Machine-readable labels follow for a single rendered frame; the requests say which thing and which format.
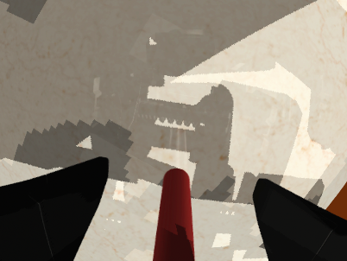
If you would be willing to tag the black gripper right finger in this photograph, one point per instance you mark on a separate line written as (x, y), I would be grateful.
(294, 229)

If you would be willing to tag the red peg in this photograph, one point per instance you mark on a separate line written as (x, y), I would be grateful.
(174, 235)

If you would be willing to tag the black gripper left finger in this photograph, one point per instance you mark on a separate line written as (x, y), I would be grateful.
(46, 218)

